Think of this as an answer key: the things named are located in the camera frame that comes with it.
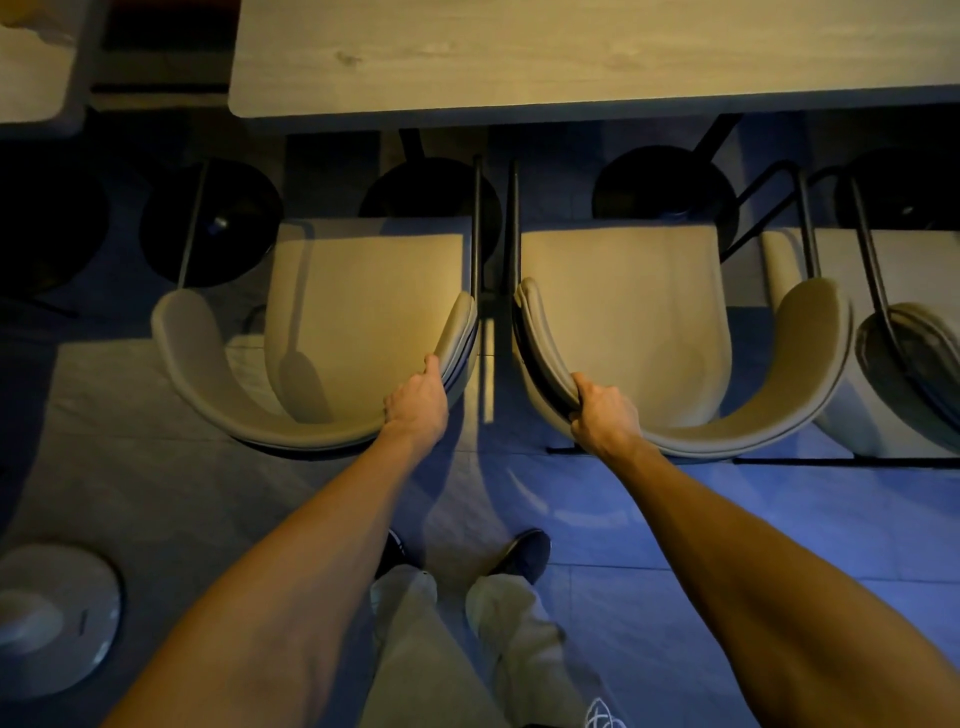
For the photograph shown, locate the person's right black shoe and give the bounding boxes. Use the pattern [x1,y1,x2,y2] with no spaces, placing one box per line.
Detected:
[486,528,553,587]

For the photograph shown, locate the beige trousers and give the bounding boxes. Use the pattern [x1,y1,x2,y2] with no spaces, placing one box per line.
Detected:
[358,564,636,728]

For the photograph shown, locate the person's right hand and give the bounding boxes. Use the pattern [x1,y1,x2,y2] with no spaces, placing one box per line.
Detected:
[567,372,645,459]

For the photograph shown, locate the beige upholstered chair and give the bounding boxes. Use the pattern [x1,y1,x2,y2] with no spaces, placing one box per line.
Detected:
[506,159,856,461]
[760,168,960,463]
[150,155,482,459]

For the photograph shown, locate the black round table base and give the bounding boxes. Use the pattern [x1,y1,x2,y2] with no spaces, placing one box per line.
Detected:
[358,129,503,264]
[138,159,285,291]
[832,146,960,234]
[0,142,112,298]
[591,112,744,258]

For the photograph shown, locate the person's right forearm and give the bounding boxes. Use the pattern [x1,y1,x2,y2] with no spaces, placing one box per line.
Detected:
[596,438,960,728]

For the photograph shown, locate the person's left forearm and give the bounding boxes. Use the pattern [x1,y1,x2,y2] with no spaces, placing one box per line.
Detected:
[101,421,444,728]

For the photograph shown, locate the person's left hand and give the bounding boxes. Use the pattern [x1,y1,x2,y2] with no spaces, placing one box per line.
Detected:
[383,354,450,451]

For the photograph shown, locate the white round stand base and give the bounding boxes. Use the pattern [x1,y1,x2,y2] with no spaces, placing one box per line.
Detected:
[0,543,126,703]

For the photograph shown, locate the person's black shoe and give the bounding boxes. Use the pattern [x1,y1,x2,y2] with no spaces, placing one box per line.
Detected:
[486,528,553,587]
[374,528,411,580]

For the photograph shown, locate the person's left black shoe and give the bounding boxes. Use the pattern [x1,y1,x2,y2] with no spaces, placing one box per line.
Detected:
[374,528,411,580]

